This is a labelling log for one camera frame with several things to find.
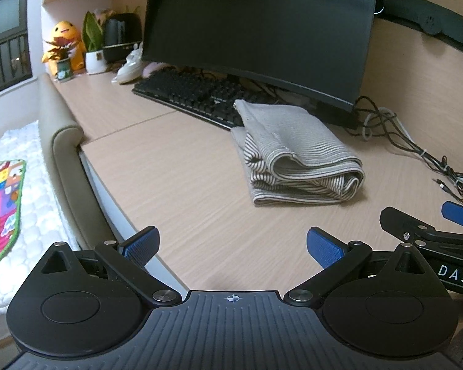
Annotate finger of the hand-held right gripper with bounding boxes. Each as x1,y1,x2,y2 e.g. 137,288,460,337
380,207,443,246
441,200,463,232

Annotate white quilted mattress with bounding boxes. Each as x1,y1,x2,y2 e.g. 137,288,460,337
0,119,81,319

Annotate green plant in white pot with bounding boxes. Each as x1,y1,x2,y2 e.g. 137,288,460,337
81,10,108,75

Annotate small potted red-leaf plant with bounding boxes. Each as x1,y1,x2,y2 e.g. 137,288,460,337
44,39,76,83

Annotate white plastic object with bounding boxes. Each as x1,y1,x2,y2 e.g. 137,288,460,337
112,42,144,84

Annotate black keyboard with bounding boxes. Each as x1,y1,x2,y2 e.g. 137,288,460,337
132,68,278,131

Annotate tangled black cable bundle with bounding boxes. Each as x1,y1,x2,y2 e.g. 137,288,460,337
355,96,463,205

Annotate beige chair back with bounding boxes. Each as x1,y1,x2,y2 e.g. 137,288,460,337
36,73,116,251

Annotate colourful patchwork mat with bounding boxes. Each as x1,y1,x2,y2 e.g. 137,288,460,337
0,159,27,282

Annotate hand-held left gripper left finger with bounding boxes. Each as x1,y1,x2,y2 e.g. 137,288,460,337
39,225,182,308

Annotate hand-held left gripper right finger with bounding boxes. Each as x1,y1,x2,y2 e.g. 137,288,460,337
283,227,438,308

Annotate grey striped garment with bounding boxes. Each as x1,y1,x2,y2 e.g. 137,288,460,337
231,99,365,206

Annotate black round speaker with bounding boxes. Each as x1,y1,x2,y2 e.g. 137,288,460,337
101,13,143,64

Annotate black computer monitor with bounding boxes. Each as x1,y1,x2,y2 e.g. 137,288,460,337
141,0,379,130

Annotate yellow plush toy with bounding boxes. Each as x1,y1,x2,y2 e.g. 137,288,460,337
42,21,86,77

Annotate dark window with railing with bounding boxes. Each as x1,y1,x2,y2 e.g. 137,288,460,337
0,0,33,101

